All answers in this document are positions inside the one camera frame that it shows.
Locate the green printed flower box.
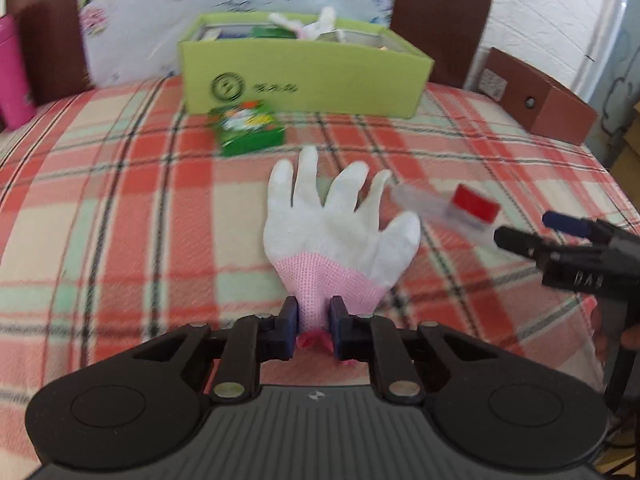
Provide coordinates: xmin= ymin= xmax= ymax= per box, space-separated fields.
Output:
xmin=209 ymin=99 xmax=286 ymax=157

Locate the pink bottle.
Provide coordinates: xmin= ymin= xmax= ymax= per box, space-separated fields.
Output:
xmin=0 ymin=15 xmax=39 ymax=131

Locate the brown cardboard box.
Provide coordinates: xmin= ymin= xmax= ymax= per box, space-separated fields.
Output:
xmin=480 ymin=47 xmax=600 ymax=147

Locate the lime green cardboard box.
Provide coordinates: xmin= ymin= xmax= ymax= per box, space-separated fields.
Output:
xmin=177 ymin=12 xmax=435 ymax=120

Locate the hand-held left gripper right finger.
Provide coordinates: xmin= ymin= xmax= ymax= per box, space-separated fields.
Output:
xmin=330 ymin=296 xmax=507 ymax=404

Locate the brown wooden headboard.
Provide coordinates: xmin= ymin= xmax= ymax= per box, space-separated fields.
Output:
xmin=5 ymin=0 xmax=494 ymax=106

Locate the beige cardboard box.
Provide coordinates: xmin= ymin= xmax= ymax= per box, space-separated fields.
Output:
xmin=611 ymin=102 xmax=640 ymax=197

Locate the floral printed plastic bag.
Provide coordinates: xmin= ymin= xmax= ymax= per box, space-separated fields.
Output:
xmin=75 ymin=0 xmax=405 ymax=87

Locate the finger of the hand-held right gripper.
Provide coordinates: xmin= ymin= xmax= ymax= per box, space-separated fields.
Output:
xmin=542 ymin=211 xmax=609 ymax=239
xmin=493 ymin=226 xmax=557 ymax=267

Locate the clear plastic case red end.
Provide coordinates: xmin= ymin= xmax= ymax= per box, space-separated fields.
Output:
xmin=390 ymin=182 xmax=503 ymax=246

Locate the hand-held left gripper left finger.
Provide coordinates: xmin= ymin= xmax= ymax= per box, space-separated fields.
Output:
xmin=131 ymin=296 xmax=300 ymax=404

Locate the person's right hand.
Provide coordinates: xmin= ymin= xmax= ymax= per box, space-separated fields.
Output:
xmin=590 ymin=305 xmax=640 ymax=367

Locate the white pink glove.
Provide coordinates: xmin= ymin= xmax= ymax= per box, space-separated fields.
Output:
xmin=270 ymin=6 xmax=337 ymax=40
xmin=262 ymin=146 xmax=422 ymax=357

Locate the red plaid blanket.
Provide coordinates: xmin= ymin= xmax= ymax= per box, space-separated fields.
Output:
xmin=0 ymin=77 xmax=640 ymax=463

